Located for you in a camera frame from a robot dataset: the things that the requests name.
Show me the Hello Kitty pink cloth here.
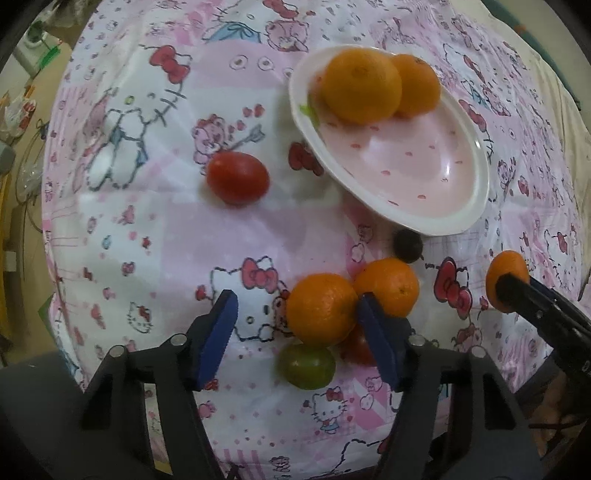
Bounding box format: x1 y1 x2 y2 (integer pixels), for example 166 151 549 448
42 1 590 479

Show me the red cherry tomato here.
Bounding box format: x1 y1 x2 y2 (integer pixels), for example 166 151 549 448
205 151 270 206
339 323 376 367

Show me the pink strawberry plate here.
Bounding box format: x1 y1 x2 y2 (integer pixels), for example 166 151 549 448
288 45 490 236

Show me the green grape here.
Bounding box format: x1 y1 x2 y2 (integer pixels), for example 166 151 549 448
277 343 335 390

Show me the large orange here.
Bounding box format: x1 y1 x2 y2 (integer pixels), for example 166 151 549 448
320 48 402 125

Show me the small orange mandarin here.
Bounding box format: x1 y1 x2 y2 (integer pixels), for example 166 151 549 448
486 250 530 313

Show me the right hand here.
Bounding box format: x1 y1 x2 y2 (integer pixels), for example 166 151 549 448
516 373 590 470

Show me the dark plum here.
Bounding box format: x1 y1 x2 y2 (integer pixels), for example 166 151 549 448
393 229 424 264

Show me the medium orange mandarin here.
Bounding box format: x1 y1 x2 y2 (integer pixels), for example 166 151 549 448
392 54 441 119

